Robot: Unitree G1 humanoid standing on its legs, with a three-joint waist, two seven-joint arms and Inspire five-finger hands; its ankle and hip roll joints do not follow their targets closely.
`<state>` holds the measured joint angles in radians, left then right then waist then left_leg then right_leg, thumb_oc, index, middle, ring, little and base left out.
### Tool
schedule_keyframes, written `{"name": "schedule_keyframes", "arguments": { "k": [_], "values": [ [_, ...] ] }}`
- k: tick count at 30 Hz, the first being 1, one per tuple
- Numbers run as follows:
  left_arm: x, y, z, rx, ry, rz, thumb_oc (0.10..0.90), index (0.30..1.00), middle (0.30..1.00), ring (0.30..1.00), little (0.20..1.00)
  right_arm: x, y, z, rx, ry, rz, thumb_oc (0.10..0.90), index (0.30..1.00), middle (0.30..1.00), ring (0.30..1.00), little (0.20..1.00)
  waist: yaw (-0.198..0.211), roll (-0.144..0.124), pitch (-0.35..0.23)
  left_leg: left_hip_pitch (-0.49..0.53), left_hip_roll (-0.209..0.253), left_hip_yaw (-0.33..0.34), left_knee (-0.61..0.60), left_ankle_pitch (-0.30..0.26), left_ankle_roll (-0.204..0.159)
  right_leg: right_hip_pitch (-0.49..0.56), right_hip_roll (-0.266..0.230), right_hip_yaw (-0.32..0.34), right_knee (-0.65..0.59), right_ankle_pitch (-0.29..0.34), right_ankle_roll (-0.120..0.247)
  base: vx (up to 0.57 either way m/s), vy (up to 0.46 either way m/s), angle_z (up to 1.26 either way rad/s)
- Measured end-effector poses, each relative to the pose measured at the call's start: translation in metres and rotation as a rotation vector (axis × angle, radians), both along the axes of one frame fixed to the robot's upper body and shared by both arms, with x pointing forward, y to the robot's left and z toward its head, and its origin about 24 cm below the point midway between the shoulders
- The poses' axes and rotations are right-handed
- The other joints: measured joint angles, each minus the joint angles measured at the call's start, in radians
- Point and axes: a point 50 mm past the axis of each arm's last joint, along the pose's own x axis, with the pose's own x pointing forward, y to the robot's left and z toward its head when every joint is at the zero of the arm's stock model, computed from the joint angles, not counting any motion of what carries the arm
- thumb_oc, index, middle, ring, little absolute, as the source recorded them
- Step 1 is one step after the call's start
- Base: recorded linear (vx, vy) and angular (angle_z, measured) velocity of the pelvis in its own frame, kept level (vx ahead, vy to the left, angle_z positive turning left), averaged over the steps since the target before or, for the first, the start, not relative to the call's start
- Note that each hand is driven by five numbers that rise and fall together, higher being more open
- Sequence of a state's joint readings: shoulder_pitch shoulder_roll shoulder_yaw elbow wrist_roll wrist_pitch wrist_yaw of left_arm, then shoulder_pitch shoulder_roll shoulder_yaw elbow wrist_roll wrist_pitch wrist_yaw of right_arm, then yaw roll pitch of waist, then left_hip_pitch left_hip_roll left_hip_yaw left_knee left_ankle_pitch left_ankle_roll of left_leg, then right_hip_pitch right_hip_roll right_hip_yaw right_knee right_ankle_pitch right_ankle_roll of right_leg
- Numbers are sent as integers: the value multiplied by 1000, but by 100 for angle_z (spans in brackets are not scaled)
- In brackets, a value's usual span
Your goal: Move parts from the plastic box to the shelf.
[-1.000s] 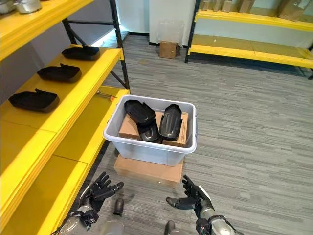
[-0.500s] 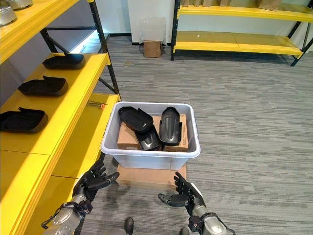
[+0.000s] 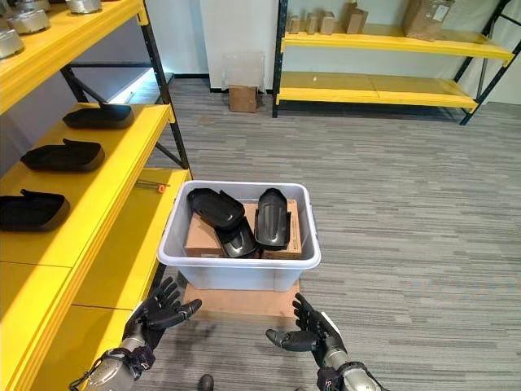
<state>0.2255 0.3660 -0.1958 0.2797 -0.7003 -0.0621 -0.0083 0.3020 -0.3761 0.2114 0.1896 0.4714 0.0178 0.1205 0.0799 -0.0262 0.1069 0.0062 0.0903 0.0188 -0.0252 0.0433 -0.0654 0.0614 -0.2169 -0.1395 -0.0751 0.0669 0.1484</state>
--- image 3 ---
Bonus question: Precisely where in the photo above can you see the grey plastic box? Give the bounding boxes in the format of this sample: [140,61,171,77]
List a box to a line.
[156,180,322,292]

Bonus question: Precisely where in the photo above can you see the black sole-shaped part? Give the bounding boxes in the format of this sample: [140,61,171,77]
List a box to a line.
[214,219,259,259]
[254,187,292,252]
[186,187,247,229]
[0,188,71,233]
[62,102,136,130]
[20,138,106,174]

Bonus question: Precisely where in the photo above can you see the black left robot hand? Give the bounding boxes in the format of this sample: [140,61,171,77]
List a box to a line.
[123,276,203,351]

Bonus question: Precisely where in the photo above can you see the large brown paper package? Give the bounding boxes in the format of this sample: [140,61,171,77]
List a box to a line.
[401,0,455,42]

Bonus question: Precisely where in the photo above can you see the yellow shelf rack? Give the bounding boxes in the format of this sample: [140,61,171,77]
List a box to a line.
[271,0,521,126]
[0,0,195,391]

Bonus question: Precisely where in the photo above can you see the clear plastic sheet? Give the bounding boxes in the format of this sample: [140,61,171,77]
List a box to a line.
[221,51,266,95]

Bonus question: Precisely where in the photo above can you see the flat brown cardboard base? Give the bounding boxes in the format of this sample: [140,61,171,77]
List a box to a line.
[177,271,302,319]

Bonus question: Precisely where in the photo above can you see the silver metal part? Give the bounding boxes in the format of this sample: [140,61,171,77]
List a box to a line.
[7,0,51,13]
[64,0,103,15]
[0,26,26,60]
[5,7,52,35]

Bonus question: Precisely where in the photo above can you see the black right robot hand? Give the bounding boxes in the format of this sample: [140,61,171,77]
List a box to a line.
[265,292,348,367]

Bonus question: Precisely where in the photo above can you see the orange-tipped metal tool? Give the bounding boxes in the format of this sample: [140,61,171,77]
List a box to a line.
[134,181,170,193]

